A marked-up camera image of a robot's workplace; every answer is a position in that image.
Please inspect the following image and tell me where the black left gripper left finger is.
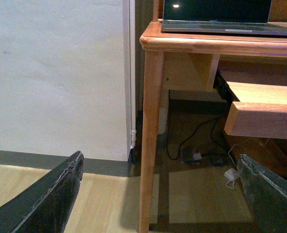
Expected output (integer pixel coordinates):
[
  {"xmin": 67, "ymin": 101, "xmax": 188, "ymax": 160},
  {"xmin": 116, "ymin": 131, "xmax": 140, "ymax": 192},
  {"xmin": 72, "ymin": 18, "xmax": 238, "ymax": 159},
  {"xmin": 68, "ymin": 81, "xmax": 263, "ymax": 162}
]
[{"xmin": 0, "ymin": 151, "xmax": 84, "ymax": 233}]

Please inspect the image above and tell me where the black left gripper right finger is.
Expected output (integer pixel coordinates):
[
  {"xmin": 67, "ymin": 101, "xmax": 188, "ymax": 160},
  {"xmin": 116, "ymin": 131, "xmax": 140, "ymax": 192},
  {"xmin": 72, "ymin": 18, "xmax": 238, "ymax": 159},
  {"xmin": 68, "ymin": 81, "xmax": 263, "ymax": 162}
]
[{"xmin": 236, "ymin": 154, "xmax": 287, "ymax": 233}]

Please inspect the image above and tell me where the white power adapter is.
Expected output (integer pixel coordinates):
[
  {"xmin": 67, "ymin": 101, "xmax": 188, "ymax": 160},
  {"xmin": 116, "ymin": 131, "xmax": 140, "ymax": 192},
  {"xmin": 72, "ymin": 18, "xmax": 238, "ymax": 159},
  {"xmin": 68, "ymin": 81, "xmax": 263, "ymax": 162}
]
[{"xmin": 224, "ymin": 168, "xmax": 240, "ymax": 190}]

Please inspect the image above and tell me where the wooden keyboard tray drawer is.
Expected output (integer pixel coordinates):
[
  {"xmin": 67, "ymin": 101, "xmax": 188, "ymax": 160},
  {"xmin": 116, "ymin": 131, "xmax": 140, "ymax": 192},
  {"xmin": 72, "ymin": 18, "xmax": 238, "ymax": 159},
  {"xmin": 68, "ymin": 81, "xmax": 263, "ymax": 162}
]
[{"xmin": 213, "ymin": 71, "xmax": 287, "ymax": 139}]

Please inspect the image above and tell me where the wooden desk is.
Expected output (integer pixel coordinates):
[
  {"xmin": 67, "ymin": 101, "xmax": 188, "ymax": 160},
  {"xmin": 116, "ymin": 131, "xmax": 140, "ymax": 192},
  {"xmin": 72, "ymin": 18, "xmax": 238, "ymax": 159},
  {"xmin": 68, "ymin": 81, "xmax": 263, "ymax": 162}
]
[{"xmin": 138, "ymin": 0, "xmax": 287, "ymax": 233}]

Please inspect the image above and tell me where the grey open laptop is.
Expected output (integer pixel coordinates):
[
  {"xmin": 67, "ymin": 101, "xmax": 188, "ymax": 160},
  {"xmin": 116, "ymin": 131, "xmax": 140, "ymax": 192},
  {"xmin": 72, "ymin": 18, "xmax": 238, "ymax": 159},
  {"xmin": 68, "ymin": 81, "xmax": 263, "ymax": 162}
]
[{"xmin": 161, "ymin": 0, "xmax": 287, "ymax": 37}]

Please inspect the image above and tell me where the black floor cable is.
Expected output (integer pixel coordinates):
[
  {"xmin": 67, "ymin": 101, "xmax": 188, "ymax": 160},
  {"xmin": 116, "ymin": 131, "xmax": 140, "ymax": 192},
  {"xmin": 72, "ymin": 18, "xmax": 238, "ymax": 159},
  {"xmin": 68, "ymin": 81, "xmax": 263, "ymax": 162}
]
[{"xmin": 166, "ymin": 115, "xmax": 229, "ymax": 161}]

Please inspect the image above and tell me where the white wall conduit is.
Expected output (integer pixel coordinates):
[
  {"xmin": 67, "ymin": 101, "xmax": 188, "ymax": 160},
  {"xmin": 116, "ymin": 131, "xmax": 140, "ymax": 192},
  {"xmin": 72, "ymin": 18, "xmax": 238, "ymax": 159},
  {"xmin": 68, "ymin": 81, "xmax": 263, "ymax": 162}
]
[{"xmin": 122, "ymin": 0, "xmax": 136, "ymax": 158}]

